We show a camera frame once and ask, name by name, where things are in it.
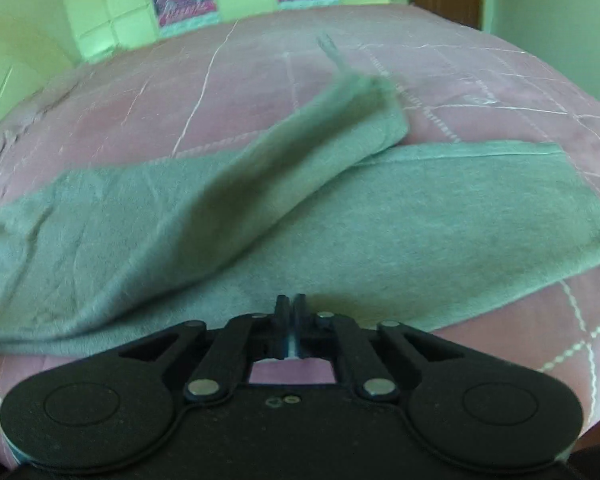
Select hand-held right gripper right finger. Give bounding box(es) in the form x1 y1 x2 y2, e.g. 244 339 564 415
292 293 467 405

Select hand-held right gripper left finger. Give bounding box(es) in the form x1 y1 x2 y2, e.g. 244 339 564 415
118 294 290 406

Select grey pants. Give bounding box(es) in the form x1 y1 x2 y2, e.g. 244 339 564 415
0 34 600 357

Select pink quilted bedspread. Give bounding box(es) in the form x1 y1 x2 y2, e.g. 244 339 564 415
0 2 600 466

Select pale green wardrobe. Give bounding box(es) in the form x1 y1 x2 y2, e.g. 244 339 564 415
54 0 416 63

